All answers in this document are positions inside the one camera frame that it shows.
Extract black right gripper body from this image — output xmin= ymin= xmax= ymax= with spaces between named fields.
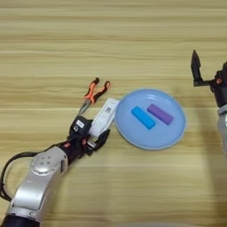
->
xmin=210 ymin=61 xmax=227 ymax=109

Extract purple rectangular block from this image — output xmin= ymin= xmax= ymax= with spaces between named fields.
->
xmin=146 ymin=103 xmax=175 ymax=126

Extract blue rectangular block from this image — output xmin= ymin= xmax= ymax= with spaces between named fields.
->
xmin=130 ymin=106 xmax=157 ymax=130

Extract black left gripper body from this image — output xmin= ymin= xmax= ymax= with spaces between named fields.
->
xmin=57 ymin=129 xmax=98 ymax=165

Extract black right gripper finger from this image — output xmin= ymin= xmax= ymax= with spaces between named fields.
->
xmin=190 ymin=49 xmax=215 ymax=88

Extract orange black pliers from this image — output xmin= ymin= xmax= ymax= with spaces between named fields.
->
xmin=77 ymin=77 xmax=112 ymax=117

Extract light blue round plate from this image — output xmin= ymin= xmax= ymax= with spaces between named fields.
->
xmin=113 ymin=88 xmax=187 ymax=151

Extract white rectangular remote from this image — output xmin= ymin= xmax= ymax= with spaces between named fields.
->
xmin=88 ymin=98 xmax=120 ymax=138

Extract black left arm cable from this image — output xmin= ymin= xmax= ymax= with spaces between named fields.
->
xmin=0 ymin=143 xmax=70 ymax=202

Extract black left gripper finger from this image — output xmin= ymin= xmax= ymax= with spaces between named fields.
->
xmin=88 ymin=128 xmax=112 ymax=153

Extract left black box white label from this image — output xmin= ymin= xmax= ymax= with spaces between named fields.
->
xmin=70 ymin=115 xmax=94 ymax=139

